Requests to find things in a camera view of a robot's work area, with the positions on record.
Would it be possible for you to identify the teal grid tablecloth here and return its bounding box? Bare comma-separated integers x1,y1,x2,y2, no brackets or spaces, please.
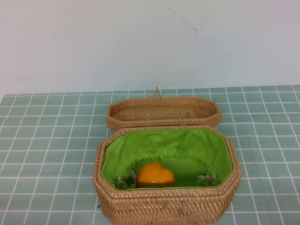
0,84,300,225

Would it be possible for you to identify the woven rattan basket lid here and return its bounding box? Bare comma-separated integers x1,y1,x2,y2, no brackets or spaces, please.
105,86,222,132

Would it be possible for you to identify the orange red artificial pear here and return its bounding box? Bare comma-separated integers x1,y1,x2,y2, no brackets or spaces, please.
136,161,175,188

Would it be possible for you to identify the pale ribbon tie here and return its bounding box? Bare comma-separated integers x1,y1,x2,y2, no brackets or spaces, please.
196,173,217,188
116,170,138,190

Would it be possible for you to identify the woven rattan basket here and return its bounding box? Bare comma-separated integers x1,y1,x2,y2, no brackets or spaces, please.
92,125,242,225

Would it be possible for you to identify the green fabric basket lining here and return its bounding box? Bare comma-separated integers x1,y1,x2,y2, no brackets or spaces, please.
101,128,233,190

